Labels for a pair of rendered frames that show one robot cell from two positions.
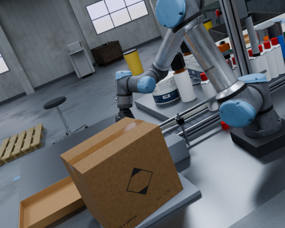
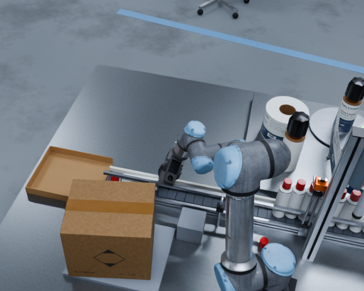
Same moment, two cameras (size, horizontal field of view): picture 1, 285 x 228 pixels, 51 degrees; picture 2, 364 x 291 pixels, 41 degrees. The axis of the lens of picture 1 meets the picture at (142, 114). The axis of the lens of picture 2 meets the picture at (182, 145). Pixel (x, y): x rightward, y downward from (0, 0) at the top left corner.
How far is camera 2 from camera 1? 108 cm
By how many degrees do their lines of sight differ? 32
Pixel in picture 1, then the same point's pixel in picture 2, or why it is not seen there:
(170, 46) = not seen: hidden behind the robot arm
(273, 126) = not seen: outside the picture
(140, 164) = (116, 250)
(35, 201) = (62, 153)
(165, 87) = (275, 129)
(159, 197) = (122, 274)
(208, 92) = (279, 199)
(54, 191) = (83, 157)
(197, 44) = (229, 212)
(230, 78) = (238, 257)
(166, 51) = not seen: hidden behind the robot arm
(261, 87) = (274, 277)
